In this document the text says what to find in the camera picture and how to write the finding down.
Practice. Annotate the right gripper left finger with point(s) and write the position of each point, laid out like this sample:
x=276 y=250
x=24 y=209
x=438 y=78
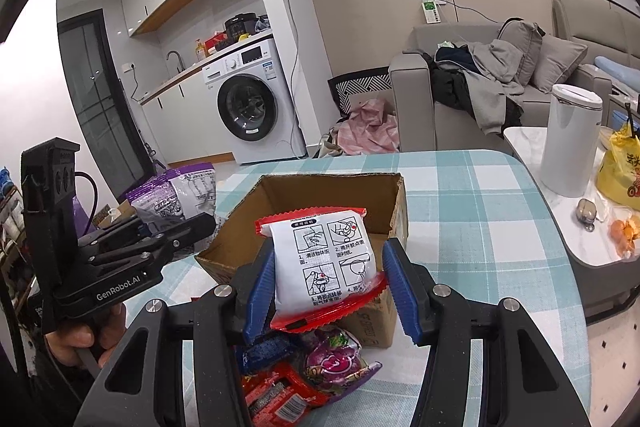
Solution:
x=141 y=384

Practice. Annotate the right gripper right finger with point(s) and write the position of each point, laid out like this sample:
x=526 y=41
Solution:
x=523 y=382

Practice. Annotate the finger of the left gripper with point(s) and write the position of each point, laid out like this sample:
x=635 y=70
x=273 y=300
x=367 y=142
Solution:
x=118 y=235
x=181 y=235

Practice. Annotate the purple white snack bag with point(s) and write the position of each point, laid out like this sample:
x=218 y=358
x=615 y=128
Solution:
x=175 y=195

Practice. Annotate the white red-edged snack pack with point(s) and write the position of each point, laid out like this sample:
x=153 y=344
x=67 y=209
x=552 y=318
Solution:
x=324 y=266

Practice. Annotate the red dark-window snack pack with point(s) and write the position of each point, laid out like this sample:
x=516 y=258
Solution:
x=279 y=396

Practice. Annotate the blue cookie packet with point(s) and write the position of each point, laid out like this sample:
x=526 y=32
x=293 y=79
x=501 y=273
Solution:
x=266 y=351

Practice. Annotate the purple candy bag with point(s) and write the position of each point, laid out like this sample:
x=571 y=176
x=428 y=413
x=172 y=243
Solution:
x=332 y=362

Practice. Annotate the person's left hand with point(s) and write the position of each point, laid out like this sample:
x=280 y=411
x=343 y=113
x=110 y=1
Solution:
x=65 y=343

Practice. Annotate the small cardboard box on floor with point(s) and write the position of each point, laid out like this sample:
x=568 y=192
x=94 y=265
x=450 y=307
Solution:
x=111 y=215

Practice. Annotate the white side table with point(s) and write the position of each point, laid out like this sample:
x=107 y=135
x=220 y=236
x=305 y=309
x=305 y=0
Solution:
x=608 y=284

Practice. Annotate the white washing machine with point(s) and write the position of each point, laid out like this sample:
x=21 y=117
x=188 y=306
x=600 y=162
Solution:
x=254 y=103

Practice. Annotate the SF cardboard box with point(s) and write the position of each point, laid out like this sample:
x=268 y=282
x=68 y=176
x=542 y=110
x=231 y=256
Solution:
x=383 y=195

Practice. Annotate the black glass door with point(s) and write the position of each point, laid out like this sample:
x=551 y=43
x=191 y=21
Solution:
x=101 y=105

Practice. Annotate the plaid teal tablecloth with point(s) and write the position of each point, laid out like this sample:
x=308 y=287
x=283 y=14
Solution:
x=477 y=221

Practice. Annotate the orange peels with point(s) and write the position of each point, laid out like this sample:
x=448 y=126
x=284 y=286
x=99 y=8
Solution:
x=624 y=235

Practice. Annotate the pink cloth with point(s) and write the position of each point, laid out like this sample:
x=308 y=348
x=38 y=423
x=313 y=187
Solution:
x=370 y=129

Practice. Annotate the black rice cooker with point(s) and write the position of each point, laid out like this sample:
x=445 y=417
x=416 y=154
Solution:
x=240 y=24

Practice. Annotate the yellow plastic bag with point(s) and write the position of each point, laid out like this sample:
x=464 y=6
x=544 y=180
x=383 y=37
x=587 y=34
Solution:
x=618 y=176

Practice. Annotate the black patterned basket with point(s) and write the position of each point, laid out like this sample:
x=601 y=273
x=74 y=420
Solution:
x=363 y=81

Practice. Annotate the white cylindrical bin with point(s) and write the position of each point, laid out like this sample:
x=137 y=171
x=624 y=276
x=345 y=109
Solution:
x=572 y=134

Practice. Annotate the grey clothes pile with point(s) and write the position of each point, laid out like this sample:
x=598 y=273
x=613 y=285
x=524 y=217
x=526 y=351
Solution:
x=479 y=78

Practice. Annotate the grey sofa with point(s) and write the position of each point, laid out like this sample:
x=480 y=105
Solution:
x=581 y=31

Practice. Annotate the grey cushion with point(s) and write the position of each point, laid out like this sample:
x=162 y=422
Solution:
x=527 y=38

